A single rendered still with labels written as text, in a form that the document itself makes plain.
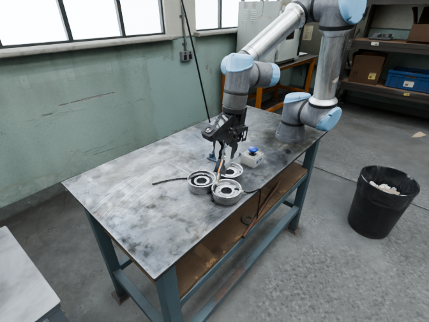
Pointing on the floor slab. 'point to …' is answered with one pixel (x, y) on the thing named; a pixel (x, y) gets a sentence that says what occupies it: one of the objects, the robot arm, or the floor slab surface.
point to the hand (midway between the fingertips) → (221, 164)
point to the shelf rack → (393, 45)
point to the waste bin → (380, 200)
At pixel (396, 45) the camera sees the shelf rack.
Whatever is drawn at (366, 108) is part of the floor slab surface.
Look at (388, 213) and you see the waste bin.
